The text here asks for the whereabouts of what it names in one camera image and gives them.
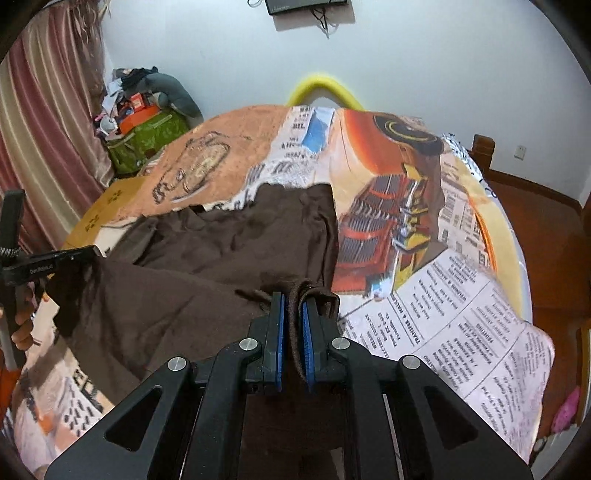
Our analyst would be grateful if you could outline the yellow foam tube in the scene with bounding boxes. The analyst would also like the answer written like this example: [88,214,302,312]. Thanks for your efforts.
[286,73,365,112]

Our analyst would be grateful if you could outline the brown pants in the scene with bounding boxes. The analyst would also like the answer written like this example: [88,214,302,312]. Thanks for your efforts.
[46,182,345,480]

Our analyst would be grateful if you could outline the orange box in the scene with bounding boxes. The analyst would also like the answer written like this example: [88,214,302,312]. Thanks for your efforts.
[121,106,160,134]

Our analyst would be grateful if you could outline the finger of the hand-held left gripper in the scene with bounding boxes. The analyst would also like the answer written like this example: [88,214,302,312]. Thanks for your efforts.
[55,246,103,275]

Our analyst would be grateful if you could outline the pink cloth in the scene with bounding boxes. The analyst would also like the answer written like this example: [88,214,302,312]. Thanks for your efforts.
[551,388,581,433]

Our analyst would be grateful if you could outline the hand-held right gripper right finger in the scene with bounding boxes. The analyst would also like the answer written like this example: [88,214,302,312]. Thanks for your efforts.
[299,299,533,480]

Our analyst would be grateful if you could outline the brown paw print cardboard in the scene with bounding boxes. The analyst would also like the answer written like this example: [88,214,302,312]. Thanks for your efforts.
[60,178,146,252]

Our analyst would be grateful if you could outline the green storage bag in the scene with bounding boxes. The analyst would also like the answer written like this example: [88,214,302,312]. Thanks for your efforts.
[107,110,190,177]

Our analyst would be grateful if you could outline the striped curtain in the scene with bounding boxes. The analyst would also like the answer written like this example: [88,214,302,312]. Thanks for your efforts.
[0,4,114,254]

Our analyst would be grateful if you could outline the wooden bed frame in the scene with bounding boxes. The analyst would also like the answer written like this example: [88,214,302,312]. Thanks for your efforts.
[471,134,583,208]

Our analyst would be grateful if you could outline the printed blanket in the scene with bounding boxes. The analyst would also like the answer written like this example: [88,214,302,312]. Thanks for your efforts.
[11,105,557,467]

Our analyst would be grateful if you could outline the black television cable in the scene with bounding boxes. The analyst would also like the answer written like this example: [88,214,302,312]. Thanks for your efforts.
[314,8,341,38]

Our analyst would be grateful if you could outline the pile of clutter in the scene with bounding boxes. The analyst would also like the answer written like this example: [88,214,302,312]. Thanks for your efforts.
[95,67,162,139]

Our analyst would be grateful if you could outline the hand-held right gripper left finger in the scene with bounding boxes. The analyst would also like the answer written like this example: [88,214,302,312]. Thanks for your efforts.
[44,291,289,480]

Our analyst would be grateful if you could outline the person's left hand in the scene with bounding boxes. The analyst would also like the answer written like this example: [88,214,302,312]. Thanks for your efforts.
[11,282,46,354]

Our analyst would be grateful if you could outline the black wall television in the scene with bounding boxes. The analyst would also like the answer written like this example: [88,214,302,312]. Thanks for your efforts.
[264,0,348,16]

